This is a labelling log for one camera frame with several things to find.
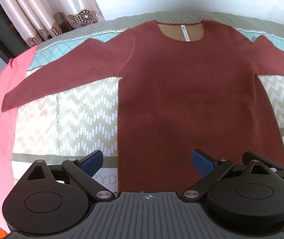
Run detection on pink red cloth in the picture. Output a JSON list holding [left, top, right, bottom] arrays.
[[0, 46, 37, 232]]

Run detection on pink lace-trimmed curtain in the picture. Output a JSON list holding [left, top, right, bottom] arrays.
[[0, 0, 104, 47]]

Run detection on patterned quilt bedspread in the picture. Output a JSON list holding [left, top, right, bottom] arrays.
[[11, 11, 284, 191]]

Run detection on maroon long-sleeve sweater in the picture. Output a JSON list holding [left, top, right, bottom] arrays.
[[1, 20, 284, 192]]

